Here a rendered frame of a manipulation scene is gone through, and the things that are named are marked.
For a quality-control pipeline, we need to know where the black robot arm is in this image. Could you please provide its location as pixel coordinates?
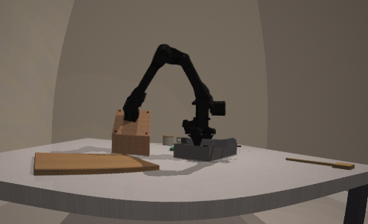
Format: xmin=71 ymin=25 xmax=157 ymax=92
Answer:
xmin=123 ymin=44 xmax=226 ymax=122

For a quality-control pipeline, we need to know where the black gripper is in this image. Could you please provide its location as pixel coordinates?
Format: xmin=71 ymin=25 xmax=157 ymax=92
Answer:
xmin=185 ymin=115 xmax=216 ymax=146

